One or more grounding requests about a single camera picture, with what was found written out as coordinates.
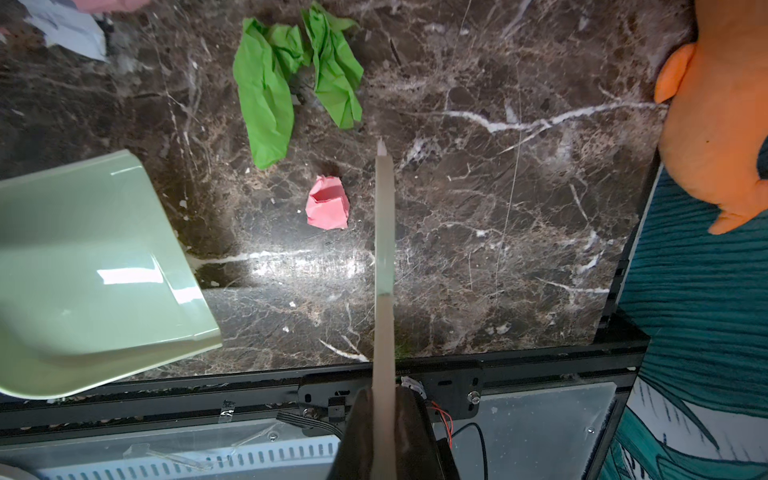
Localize pink paper scrap lower right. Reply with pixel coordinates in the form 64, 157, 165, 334
305, 176, 350, 230

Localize pink paper scrap upper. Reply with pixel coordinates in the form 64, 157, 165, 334
73, 0, 151, 14

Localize green paper scrap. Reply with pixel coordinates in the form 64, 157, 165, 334
302, 1, 364, 130
233, 18, 310, 170

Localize green paper scrap right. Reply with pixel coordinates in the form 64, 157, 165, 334
302, 1, 364, 130

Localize orange plush toy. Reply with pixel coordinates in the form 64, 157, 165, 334
654, 1, 767, 235

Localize light green dustpan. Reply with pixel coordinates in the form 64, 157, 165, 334
1, 150, 222, 400

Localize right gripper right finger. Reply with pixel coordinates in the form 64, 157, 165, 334
395, 386, 460, 480

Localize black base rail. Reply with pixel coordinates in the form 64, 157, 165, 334
1, 333, 649, 446

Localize small white paper scrap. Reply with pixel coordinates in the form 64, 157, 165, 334
20, 0, 107, 62

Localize green paper scrap centre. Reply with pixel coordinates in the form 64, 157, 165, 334
233, 18, 310, 170

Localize white slotted cable duct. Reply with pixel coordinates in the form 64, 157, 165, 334
34, 435, 340, 479

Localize light green hand brush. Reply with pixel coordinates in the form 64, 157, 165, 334
370, 139, 397, 479

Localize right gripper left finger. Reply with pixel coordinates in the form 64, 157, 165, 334
326, 389, 374, 480

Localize pink paper scrap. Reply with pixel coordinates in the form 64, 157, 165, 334
305, 176, 350, 230
73, 0, 151, 14

